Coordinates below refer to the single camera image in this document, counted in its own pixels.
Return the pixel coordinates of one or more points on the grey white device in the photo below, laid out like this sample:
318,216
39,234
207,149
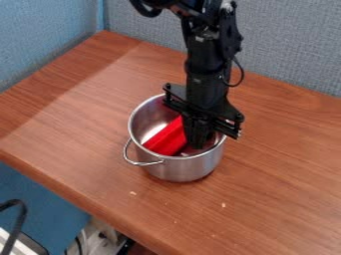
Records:
26,246

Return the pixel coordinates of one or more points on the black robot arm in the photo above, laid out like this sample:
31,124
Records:
213,43

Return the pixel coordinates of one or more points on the white power strip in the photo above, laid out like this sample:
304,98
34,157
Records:
98,239

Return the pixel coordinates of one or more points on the red block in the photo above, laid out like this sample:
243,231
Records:
169,140

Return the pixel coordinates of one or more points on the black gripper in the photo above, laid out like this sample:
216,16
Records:
201,102

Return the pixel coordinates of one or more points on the stainless steel pot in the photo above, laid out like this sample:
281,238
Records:
189,165

